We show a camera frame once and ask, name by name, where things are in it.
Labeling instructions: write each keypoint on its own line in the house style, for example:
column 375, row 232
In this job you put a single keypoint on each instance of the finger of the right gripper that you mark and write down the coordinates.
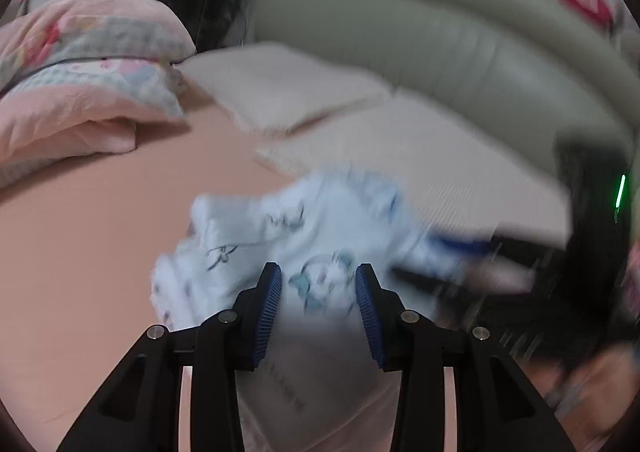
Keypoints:
column 470, row 280
column 465, row 247

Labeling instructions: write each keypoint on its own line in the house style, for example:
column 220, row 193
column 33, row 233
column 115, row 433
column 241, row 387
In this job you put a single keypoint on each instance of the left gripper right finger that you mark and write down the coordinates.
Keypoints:
column 380, row 311

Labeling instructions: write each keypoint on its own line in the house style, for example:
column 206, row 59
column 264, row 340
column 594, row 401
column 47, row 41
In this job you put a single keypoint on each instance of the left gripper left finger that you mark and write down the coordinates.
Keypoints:
column 257, row 308

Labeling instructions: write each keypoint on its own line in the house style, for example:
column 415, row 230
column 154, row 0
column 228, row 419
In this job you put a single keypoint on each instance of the clear plastic storage bag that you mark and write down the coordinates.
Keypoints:
column 317, row 388

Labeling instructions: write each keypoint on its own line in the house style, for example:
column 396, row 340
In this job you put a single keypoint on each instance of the light blue cartoon print garment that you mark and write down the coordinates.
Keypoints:
column 318, row 231

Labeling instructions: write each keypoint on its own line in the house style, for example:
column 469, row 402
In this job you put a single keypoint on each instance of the person's right hand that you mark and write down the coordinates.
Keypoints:
column 603, row 389

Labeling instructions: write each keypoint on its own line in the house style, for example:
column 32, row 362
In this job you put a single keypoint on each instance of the beige pillow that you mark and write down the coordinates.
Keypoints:
column 272, row 89
column 454, row 177

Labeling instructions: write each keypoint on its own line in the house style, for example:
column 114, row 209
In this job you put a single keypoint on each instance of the pink bed sheet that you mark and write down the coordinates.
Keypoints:
column 79, row 240

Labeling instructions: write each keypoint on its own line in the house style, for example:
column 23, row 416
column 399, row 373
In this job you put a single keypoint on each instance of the grey-green padded headboard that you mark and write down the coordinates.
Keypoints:
column 526, row 72

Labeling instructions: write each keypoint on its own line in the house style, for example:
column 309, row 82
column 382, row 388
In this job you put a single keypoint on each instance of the pink folded quilt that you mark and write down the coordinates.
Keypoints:
column 79, row 76

